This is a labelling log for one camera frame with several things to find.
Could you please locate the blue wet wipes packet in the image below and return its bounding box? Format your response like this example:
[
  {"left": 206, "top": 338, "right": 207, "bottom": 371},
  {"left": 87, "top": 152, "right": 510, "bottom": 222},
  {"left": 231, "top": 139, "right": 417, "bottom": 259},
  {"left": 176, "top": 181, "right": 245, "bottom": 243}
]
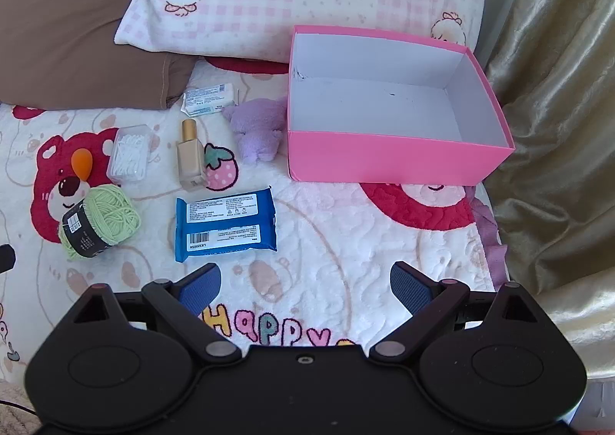
[{"left": 174, "top": 186, "right": 278, "bottom": 263}]

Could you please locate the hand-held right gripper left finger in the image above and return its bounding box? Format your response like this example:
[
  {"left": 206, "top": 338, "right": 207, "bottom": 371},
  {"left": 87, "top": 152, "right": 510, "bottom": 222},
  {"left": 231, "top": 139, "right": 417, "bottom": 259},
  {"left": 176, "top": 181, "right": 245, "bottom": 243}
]
[{"left": 60, "top": 263, "right": 242, "bottom": 365}]

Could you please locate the white tissue packet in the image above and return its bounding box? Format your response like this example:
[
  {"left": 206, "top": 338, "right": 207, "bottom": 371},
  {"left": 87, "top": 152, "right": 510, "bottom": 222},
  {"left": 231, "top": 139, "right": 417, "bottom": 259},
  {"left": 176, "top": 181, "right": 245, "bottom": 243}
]
[{"left": 181, "top": 83, "right": 239, "bottom": 117}]

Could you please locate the green yarn ball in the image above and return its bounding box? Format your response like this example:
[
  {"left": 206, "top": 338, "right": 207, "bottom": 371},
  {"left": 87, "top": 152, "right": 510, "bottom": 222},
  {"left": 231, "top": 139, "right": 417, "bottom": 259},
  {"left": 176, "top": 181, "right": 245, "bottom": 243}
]
[{"left": 58, "top": 185, "right": 142, "bottom": 260}]

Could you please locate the purple plush toy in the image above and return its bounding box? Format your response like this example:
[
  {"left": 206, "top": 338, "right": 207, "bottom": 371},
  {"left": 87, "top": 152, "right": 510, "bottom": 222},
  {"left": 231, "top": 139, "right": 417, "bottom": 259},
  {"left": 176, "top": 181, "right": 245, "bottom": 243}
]
[{"left": 222, "top": 97, "right": 289, "bottom": 164}]

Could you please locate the brown pillow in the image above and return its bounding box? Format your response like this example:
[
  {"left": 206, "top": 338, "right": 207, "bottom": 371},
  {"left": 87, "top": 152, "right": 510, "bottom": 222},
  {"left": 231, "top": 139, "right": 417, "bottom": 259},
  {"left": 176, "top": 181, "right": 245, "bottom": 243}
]
[{"left": 0, "top": 0, "right": 198, "bottom": 111}]

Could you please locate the pink cardboard box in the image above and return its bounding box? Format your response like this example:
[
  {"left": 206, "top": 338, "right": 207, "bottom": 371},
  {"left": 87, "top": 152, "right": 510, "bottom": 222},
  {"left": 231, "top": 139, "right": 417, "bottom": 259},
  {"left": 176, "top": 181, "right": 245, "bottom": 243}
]
[{"left": 287, "top": 25, "right": 515, "bottom": 187}]

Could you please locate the clear cotton swab box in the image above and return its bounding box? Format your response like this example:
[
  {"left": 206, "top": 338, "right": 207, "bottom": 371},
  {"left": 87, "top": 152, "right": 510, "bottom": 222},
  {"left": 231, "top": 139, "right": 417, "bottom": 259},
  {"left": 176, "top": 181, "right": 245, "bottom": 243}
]
[{"left": 106, "top": 125, "right": 152, "bottom": 185}]

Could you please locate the foundation bottle with gold cap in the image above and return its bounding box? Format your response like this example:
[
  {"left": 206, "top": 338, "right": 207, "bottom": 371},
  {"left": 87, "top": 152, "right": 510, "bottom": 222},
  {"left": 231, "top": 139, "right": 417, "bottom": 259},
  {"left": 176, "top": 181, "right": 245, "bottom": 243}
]
[{"left": 176, "top": 119, "right": 209, "bottom": 192}]

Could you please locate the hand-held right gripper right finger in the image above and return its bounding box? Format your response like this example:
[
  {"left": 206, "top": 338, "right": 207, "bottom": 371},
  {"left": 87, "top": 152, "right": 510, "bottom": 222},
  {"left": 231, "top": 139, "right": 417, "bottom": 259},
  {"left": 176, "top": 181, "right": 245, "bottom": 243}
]
[{"left": 369, "top": 261, "right": 541, "bottom": 363}]

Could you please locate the gold curtain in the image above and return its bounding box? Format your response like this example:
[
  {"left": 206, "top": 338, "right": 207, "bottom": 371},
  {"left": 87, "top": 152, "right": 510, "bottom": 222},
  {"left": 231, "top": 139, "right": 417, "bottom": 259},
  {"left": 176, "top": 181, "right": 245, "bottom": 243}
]
[{"left": 473, "top": 0, "right": 615, "bottom": 378}]

